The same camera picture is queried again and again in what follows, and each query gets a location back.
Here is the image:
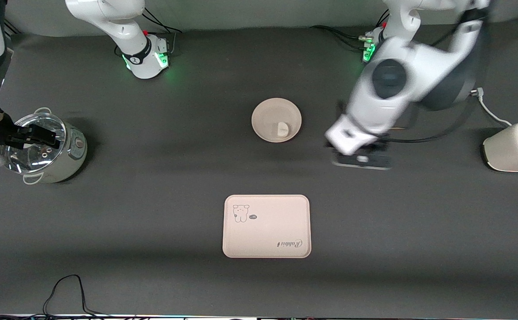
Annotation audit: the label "round beige plate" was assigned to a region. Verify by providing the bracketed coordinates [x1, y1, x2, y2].
[251, 98, 302, 143]

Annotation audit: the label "beige rectangular rabbit tray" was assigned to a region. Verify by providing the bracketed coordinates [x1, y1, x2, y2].
[222, 194, 312, 259]

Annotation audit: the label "glass pot lid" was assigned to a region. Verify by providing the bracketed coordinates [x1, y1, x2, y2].
[0, 113, 67, 174]

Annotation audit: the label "silver electric cooking pot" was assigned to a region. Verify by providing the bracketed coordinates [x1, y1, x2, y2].
[0, 108, 88, 185]

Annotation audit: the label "dark grey table cloth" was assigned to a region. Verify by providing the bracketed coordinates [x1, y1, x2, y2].
[0, 16, 518, 319]

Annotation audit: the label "cream white toaster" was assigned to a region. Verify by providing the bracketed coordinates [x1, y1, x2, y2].
[482, 121, 518, 173]

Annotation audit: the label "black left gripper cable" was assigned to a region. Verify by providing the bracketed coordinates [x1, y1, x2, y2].
[374, 87, 479, 144]

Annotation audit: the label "aluminium frame rail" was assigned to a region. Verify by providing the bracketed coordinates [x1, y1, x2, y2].
[0, 12, 21, 40]

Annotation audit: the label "black left arm base cables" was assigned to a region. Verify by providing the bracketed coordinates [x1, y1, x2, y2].
[309, 10, 390, 50]

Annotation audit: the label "black arm base cables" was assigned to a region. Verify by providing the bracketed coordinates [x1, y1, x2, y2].
[115, 8, 183, 57]
[309, 10, 390, 50]

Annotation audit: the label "white toaster power cable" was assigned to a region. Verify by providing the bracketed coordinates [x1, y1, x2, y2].
[470, 88, 513, 128]

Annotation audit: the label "thin black loose cable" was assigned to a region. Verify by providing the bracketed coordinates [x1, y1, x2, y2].
[42, 274, 108, 318]

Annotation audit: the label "black right arm base cables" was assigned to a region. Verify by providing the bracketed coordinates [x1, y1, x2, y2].
[115, 8, 183, 57]

